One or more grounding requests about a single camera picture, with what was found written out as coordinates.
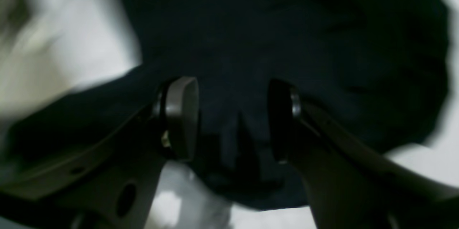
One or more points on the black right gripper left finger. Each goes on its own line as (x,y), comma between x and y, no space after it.
(109,184)

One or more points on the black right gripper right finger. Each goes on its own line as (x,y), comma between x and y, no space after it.
(348,185)

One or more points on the black t-shirt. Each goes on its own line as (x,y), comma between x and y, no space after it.
(378,66)

